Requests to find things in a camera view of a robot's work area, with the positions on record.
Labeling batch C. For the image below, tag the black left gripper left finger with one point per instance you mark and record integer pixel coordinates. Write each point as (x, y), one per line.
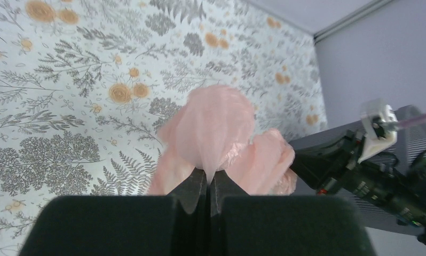
(173, 224)

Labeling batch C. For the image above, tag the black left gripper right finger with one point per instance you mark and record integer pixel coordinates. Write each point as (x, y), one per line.
(242, 224)

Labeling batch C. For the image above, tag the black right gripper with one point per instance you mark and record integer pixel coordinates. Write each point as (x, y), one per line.
(362, 167)

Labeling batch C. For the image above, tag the pink plastic trash bag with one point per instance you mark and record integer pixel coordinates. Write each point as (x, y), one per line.
(213, 132)

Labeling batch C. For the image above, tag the floral patterned table mat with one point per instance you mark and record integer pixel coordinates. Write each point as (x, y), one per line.
(85, 85)

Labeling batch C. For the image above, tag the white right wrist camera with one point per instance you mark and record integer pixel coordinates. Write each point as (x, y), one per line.
(380, 124)

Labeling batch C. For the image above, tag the aluminium frame post right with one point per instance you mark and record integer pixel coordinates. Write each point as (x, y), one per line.
(349, 19)

